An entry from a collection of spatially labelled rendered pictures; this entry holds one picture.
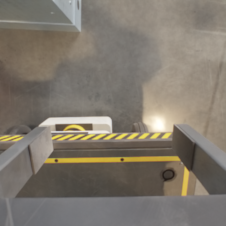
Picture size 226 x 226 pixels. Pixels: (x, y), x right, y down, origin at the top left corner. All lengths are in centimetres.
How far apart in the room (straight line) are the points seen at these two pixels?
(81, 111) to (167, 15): 50
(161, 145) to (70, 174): 24
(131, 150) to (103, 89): 35
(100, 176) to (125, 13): 57
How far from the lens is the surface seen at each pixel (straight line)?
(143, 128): 59
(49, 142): 17
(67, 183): 46
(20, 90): 78
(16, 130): 69
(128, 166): 42
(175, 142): 17
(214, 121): 83
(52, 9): 48
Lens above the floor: 67
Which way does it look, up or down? 75 degrees down
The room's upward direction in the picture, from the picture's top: 179 degrees counter-clockwise
